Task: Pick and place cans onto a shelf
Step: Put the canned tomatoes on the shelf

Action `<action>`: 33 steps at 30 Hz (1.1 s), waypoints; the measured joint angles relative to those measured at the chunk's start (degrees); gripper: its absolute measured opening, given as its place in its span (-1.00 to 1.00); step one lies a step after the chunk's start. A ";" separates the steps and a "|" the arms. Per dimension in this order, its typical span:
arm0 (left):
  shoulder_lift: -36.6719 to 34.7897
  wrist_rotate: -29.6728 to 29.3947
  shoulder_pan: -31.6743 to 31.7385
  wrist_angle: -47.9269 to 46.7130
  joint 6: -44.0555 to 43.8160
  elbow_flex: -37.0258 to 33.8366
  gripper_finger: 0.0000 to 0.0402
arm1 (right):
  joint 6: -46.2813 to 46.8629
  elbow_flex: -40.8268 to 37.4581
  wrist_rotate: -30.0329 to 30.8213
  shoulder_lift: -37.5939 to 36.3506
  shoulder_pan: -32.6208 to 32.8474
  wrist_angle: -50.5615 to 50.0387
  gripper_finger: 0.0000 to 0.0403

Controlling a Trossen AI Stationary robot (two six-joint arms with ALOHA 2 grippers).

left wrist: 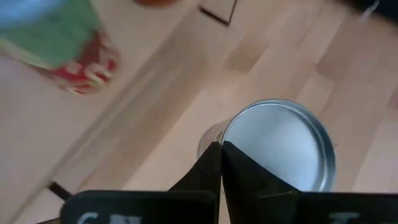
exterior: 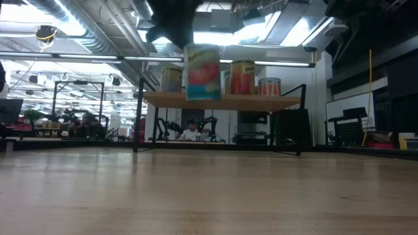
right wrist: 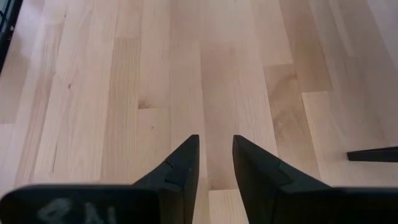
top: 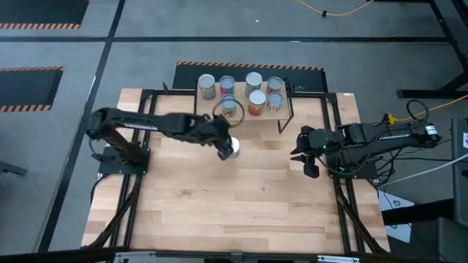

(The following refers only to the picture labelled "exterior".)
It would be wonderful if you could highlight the black cart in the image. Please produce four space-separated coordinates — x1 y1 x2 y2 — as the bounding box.
325 106 376 146

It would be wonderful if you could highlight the person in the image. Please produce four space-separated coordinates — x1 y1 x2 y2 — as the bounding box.
178 119 205 142

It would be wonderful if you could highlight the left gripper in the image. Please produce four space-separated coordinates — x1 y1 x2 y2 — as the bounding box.
145 0 205 50

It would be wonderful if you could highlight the dark monitor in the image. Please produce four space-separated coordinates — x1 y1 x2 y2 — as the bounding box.
0 98 24 125

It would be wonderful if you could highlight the black equipment rack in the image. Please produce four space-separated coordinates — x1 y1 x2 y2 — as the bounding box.
236 110 272 144

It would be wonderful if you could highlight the red yellow label can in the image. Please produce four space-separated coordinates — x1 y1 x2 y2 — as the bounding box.
230 59 256 96

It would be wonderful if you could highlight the black ceiling cable reel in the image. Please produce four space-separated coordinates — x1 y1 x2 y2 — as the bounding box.
35 25 59 43

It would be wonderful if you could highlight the green potted plant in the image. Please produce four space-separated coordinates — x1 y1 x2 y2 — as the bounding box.
24 109 43 128

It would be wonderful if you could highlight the silver ventilation duct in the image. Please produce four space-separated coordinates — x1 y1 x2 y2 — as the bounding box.
29 0 144 86

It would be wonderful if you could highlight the red box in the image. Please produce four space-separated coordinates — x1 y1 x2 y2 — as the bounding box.
364 140 395 150

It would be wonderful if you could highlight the green red label can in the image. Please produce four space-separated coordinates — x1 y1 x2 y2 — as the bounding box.
159 66 184 93

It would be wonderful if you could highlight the short orange label can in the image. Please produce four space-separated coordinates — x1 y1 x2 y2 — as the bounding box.
257 77 282 97

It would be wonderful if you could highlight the black metal frame station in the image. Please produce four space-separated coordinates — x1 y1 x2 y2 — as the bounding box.
51 80 106 140

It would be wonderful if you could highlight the black cabinet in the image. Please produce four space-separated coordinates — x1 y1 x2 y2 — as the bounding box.
272 109 313 148

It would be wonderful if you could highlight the black cable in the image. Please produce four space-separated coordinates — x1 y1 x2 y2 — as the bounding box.
0 138 418 161

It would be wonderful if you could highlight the long white light bar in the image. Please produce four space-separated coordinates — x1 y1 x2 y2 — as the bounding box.
0 50 317 69

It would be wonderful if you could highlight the pale yellow container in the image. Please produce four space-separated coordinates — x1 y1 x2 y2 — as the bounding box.
397 132 416 151

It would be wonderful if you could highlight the red panel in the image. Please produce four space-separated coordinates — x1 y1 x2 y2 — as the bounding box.
132 117 146 143

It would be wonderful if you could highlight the tall tomato label can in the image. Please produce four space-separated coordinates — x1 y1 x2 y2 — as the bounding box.
184 43 222 101

